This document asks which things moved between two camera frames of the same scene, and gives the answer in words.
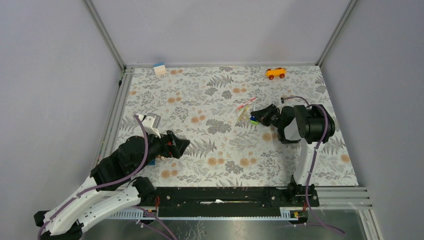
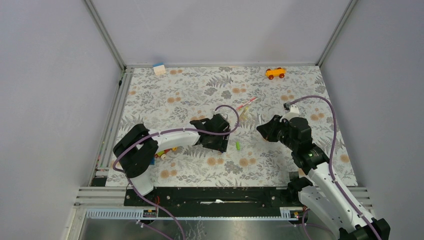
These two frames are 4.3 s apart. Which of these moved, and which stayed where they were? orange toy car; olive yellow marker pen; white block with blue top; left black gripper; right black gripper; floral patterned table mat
Moved: right black gripper; left black gripper
Stayed: orange toy car; floral patterned table mat; white block with blue top; olive yellow marker pen
